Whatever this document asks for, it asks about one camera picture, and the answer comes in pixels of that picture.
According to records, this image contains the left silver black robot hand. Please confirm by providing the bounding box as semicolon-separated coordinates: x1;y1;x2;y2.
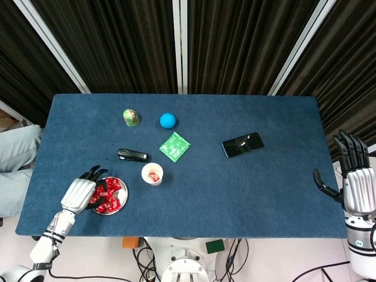
61;165;110;214

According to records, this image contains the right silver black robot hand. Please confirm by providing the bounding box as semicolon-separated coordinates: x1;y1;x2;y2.
313;129;376;213

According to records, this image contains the silver metal plate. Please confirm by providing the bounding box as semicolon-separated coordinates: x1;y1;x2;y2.
92;176;129;216

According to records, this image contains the white paper cup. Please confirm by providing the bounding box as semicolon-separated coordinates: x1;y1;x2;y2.
141;162;164;186

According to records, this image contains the light blue jeans leg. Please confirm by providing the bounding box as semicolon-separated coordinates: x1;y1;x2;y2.
0;124;44;173
0;169;35;218

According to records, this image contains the black stapler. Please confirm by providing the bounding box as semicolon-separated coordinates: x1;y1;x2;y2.
117;148;150;163

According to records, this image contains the orange block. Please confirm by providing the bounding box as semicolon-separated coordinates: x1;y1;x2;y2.
122;236;140;250

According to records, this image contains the green gold figurine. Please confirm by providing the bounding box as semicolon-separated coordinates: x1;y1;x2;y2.
122;108;140;127

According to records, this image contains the green sachet packet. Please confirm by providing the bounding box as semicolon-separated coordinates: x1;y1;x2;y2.
159;132;192;163

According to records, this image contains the black pleated curtain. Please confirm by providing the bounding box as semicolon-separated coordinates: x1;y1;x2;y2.
0;0;82;129
29;0;179;95
187;0;324;96
278;0;376;162

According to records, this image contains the blue ball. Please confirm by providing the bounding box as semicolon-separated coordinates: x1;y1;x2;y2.
159;112;177;130

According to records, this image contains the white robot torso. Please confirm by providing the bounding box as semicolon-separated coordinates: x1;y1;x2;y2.
143;236;226;282

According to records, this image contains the black smartphone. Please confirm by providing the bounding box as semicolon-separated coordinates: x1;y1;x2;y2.
221;132;265;159

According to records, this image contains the blue table mat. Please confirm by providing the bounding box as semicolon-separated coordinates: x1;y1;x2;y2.
15;93;349;239

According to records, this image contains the dark green block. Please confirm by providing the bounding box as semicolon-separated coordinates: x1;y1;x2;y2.
205;239;226;255

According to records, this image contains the black cable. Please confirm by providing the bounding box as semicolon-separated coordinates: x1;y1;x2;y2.
216;237;250;282
293;260;350;282
132;237;162;282

